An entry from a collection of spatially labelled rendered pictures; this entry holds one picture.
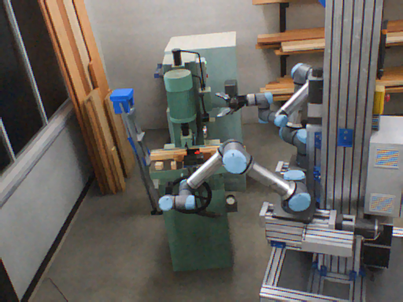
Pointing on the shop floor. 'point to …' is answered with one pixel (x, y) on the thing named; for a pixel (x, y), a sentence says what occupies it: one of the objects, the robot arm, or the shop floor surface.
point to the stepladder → (120, 100)
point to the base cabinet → (199, 237)
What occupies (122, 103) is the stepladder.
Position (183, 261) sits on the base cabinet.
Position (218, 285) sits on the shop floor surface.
